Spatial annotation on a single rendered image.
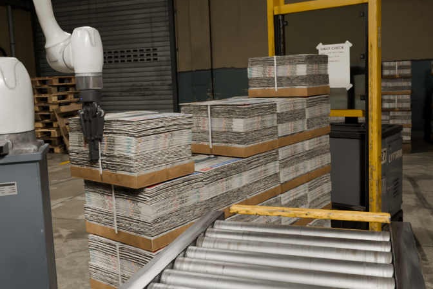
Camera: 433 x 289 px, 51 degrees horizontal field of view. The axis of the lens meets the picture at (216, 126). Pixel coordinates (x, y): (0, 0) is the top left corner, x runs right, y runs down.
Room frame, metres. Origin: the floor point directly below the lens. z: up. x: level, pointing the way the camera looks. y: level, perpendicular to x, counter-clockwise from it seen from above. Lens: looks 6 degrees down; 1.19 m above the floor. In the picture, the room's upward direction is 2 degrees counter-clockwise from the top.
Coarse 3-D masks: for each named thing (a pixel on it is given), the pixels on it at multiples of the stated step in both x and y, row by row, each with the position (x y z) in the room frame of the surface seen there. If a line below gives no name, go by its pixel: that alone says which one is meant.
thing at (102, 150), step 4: (124, 116) 1.68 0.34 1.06; (128, 116) 1.68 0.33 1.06; (132, 116) 1.67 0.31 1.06; (104, 124) 1.56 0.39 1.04; (104, 132) 1.55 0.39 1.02; (104, 136) 1.56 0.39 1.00; (100, 140) 1.58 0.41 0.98; (104, 140) 1.55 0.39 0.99; (100, 144) 1.58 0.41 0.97; (104, 144) 1.56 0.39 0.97; (100, 148) 1.57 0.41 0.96; (104, 148) 1.55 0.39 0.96; (100, 152) 1.57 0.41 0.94; (104, 152) 1.55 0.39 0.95; (104, 156) 1.55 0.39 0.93; (96, 160) 1.58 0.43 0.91; (104, 160) 1.55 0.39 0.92; (96, 164) 1.58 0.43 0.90; (104, 164) 1.55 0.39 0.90; (104, 168) 1.56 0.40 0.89
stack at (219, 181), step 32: (224, 160) 1.92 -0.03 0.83; (256, 160) 2.02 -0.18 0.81; (288, 160) 2.24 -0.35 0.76; (96, 192) 1.68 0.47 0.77; (128, 192) 1.56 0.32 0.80; (160, 192) 1.53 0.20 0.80; (192, 192) 1.66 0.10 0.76; (224, 192) 1.82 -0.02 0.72; (256, 192) 2.00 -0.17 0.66; (288, 192) 2.24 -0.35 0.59; (128, 224) 1.56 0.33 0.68; (160, 224) 1.53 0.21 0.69; (288, 224) 2.22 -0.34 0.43; (96, 256) 1.70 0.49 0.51; (128, 256) 1.57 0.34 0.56
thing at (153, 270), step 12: (204, 216) 1.24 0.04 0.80; (216, 216) 1.24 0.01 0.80; (192, 228) 1.14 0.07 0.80; (204, 228) 1.14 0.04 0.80; (180, 240) 1.06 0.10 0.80; (192, 240) 1.06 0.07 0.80; (168, 252) 0.99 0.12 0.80; (180, 252) 0.99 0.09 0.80; (156, 264) 0.93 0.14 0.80; (168, 264) 0.92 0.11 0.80; (132, 276) 0.87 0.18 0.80; (144, 276) 0.87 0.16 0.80; (156, 276) 0.87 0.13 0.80; (120, 288) 0.82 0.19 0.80; (132, 288) 0.82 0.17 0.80; (144, 288) 0.82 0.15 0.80
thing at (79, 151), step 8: (136, 112) 1.85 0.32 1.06; (144, 112) 1.83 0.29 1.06; (72, 120) 1.68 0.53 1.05; (80, 120) 1.65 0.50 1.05; (72, 128) 1.67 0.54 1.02; (80, 128) 1.64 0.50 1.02; (72, 136) 1.68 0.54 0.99; (80, 136) 1.64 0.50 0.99; (72, 144) 1.67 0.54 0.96; (80, 144) 1.65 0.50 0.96; (88, 144) 1.62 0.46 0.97; (72, 152) 1.67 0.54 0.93; (80, 152) 1.64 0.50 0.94; (88, 152) 1.61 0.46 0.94; (72, 160) 1.67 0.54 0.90; (80, 160) 1.64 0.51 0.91; (88, 160) 1.61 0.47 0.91; (88, 168) 1.62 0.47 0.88; (96, 168) 1.59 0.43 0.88
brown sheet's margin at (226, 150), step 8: (192, 144) 2.12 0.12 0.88; (200, 144) 2.09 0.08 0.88; (256, 144) 2.01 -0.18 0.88; (264, 144) 2.06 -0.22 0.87; (272, 144) 2.11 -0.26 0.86; (192, 152) 2.13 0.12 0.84; (200, 152) 2.09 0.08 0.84; (208, 152) 2.06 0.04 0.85; (216, 152) 2.03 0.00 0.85; (224, 152) 2.00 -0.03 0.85; (232, 152) 1.98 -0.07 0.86; (240, 152) 1.95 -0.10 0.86; (248, 152) 1.96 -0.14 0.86; (256, 152) 2.01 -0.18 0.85
